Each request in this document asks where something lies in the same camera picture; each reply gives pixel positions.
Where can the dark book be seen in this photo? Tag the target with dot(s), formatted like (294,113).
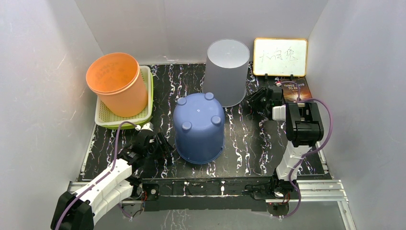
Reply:
(295,89)

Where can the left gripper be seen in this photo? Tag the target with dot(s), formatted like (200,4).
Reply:
(166,147)

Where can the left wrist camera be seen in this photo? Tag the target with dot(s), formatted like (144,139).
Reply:
(146,126)

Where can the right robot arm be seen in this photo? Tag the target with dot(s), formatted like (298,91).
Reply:
(304,128)

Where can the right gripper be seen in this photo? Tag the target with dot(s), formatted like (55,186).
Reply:
(254,99)

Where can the green plastic basket tray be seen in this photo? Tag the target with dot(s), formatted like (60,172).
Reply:
(104,117)

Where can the grey plastic bucket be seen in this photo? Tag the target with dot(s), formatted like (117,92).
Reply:
(226,71)

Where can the blue plastic bucket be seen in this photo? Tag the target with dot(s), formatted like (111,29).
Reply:
(199,123)

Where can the small whiteboard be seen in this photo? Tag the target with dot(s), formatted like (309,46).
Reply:
(280,57)

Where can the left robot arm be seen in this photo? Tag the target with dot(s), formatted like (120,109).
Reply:
(82,209)

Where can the orange plastic bucket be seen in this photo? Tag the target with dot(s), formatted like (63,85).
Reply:
(117,81)

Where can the aluminium frame rail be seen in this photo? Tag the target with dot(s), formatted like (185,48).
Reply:
(251,154)

